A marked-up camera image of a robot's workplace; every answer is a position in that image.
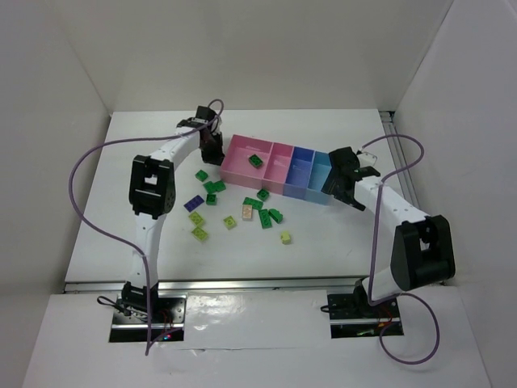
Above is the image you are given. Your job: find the large pink container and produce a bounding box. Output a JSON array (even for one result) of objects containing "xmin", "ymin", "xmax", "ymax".
[{"xmin": 220, "ymin": 134, "xmax": 273, "ymax": 189}]

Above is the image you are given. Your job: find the green lego brick pair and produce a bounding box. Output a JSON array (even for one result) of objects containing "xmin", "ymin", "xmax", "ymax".
[
  {"xmin": 214, "ymin": 180, "xmax": 226, "ymax": 192},
  {"xmin": 203, "ymin": 181, "xmax": 217, "ymax": 194}
]

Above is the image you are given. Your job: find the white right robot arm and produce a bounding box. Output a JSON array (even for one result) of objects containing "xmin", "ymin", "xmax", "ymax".
[{"xmin": 322, "ymin": 146, "xmax": 456, "ymax": 306}]

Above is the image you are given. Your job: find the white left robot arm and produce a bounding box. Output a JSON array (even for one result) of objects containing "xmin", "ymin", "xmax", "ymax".
[{"xmin": 122, "ymin": 120, "xmax": 225, "ymax": 314}]

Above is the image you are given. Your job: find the green lego near containers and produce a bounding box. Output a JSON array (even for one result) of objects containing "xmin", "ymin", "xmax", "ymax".
[{"xmin": 257, "ymin": 188, "xmax": 270, "ymax": 201}]

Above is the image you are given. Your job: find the light blue container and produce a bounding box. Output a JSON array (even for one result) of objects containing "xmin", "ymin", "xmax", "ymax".
[{"xmin": 305, "ymin": 151, "xmax": 331, "ymax": 205}]

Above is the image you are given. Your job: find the purple blue container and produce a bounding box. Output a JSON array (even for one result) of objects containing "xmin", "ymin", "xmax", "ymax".
[{"xmin": 284, "ymin": 147, "xmax": 315, "ymax": 200}]

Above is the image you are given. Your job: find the green lego brick small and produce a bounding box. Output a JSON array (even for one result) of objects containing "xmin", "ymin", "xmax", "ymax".
[{"xmin": 205, "ymin": 194, "xmax": 217, "ymax": 205}]

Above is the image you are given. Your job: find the purple lego brick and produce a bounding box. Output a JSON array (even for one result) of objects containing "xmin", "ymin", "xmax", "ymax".
[{"xmin": 183, "ymin": 195, "xmax": 204, "ymax": 213}]

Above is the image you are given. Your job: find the small pink container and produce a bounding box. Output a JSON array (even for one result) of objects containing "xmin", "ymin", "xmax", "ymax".
[{"xmin": 263, "ymin": 142, "xmax": 294, "ymax": 195}]

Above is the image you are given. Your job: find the tan lego brick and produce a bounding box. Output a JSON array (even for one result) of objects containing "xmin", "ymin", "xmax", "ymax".
[{"xmin": 242, "ymin": 205, "xmax": 253, "ymax": 221}]

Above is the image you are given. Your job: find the lime lego brick upper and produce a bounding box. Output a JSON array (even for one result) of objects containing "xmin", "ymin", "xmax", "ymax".
[{"xmin": 188, "ymin": 211, "xmax": 205, "ymax": 227}]

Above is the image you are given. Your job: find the lime lego brick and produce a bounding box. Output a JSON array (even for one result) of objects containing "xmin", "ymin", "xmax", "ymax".
[
  {"xmin": 191, "ymin": 226, "xmax": 209, "ymax": 243},
  {"xmin": 188, "ymin": 211, "xmax": 205, "ymax": 227},
  {"xmin": 280, "ymin": 231, "xmax": 292, "ymax": 245},
  {"xmin": 223, "ymin": 216, "xmax": 237, "ymax": 230}
]

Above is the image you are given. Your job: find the green flat lego brick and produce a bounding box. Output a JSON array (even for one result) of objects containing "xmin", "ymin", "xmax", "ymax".
[{"xmin": 242, "ymin": 197, "xmax": 263, "ymax": 210}]

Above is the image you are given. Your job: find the lime lego brick middle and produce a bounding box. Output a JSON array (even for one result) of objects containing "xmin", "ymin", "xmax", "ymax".
[{"xmin": 223, "ymin": 216, "xmax": 237, "ymax": 230}]

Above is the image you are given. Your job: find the lime lego brick right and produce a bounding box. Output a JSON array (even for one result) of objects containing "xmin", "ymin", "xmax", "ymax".
[{"xmin": 280, "ymin": 231, "xmax": 292, "ymax": 245}]

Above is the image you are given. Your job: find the lime lego brick lower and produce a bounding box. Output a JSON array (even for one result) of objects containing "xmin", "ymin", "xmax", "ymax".
[{"xmin": 191, "ymin": 226, "xmax": 209, "ymax": 243}]

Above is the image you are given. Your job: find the green long lego brick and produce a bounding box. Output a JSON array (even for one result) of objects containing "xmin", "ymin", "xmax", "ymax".
[{"xmin": 258, "ymin": 209, "xmax": 272, "ymax": 230}]

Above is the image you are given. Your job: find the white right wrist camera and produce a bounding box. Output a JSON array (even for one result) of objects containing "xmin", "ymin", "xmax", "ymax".
[{"xmin": 355, "ymin": 150, "xmax": 378, "ymax": 169}]

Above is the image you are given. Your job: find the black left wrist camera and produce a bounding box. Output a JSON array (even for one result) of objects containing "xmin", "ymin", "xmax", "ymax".
[{"xmin": 177, "ymin": 106, "xmax": 218, "ymax": 129}]

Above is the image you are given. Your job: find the aluminium rail right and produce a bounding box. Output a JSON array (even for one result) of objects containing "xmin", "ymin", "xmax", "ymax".
[{"xmin": 379, "ymin": 111, "xmax": 419, "ymax": 208}]

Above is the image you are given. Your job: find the aluminium rail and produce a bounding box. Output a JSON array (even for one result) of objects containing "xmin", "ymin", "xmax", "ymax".
[
  {"xmin": 64, "ymin": 276, "xmax": 359, "ymax": 293},
  {"xmin": 379, "ymin": 111, "xmax": 419, "ymax": 208}
]

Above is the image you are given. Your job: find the aluminium rail front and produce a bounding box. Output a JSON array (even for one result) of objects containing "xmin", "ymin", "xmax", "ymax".
[{"xmin": 64, "ymin": 276, "xmax": 359, "ymax": 293}]

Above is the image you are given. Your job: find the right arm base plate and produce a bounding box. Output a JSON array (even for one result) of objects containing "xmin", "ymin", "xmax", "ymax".
[{"xmin": 320, "ymin": 293, "xmax": 404, "ymax": 339}]

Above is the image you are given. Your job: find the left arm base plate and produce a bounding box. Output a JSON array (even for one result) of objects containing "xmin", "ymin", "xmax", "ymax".
[{"xmin": 108, "ymin": 294, "xmax": 187, "ymax": 344}]

